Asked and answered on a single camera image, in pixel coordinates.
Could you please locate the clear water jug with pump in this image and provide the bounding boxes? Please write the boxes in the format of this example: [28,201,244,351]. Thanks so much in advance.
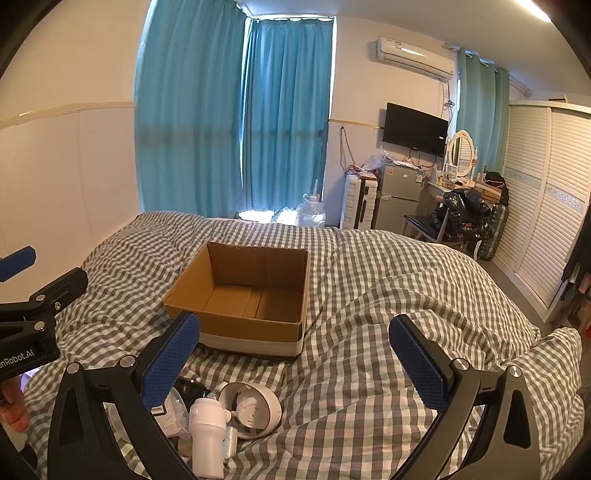
[295,180,327,228]

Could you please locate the blue curtain by wardrobe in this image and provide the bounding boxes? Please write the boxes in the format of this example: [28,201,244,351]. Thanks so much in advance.
[455,46,511,185]

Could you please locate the brown cardboard box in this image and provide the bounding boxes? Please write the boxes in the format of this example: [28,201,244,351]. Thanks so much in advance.
[163,241,311,361]

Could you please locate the black wall television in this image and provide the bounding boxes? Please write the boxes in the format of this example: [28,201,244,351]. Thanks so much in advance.
[381,102,450,157]

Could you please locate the small grey fridge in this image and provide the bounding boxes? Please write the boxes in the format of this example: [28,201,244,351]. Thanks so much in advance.
[373,159,424,232]

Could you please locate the light blue tissue pack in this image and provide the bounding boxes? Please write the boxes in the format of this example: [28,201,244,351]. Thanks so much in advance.
[222,427,239,463]

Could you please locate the grey chair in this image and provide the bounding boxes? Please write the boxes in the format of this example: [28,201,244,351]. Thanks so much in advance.
[403,213,448,243]

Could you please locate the white louvred wardrobe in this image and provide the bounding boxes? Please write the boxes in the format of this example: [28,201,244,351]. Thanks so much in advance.
[492,99,591,324]

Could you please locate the grey white checked blanket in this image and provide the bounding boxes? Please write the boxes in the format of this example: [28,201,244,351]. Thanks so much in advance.
[21,210,585,480]

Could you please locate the person's left hand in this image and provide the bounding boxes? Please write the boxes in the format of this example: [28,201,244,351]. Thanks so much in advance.
[0,374,31,433]

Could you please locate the white ribbed suitcase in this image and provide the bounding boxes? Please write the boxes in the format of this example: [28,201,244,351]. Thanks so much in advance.
[342,174,380,230]

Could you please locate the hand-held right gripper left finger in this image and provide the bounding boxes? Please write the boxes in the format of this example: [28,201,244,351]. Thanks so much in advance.
[46,311,201,480]

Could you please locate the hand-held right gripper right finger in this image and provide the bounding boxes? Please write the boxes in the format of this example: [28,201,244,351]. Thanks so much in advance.
[388,315,542,480]

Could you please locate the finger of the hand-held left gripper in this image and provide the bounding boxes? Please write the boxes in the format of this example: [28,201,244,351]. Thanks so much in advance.
[0,268,89,334]
[0,246,37,283]

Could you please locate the black plastic bag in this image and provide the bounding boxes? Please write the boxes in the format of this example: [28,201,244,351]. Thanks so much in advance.
[431,187,493,243]

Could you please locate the white oval mirror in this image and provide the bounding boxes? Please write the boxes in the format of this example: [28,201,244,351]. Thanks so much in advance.
[445,130,476,182]

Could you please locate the white tape roll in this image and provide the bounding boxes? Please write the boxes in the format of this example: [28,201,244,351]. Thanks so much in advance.
[216,381,283,439]

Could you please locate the clear plastic packet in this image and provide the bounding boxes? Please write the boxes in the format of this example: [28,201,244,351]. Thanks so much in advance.
[151,387,193,437]

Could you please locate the white air conditioner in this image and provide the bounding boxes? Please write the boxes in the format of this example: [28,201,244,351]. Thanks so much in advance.
[374,36,455,83]

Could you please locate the white plastic bottle device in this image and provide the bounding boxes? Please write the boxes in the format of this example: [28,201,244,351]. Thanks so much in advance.
[189,398,232,479]

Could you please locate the white dressing table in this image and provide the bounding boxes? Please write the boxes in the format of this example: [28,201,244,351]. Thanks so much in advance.
[427,178,504,205]

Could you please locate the wide blue curtain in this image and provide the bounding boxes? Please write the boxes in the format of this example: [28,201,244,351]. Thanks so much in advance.
[134,0,251,217]

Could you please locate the black round item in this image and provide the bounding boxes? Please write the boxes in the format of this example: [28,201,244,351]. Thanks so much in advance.
[173,376,205,403]

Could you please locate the blue curtain by white wall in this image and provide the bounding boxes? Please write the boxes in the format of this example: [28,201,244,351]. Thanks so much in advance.
[240,18,334,219]

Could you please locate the clear plastic bag on fridge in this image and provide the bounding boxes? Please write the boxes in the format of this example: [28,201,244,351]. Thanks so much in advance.
[362,147,393,174]

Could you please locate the ceiling light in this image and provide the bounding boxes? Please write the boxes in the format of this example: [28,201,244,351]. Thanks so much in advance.
[521,0,553,24]

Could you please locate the wall cable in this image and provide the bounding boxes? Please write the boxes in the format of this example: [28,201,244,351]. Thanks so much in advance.
[338,127,352,177]

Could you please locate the dark suitcase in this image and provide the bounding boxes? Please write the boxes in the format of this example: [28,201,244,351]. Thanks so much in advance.
[471,203,509,262]

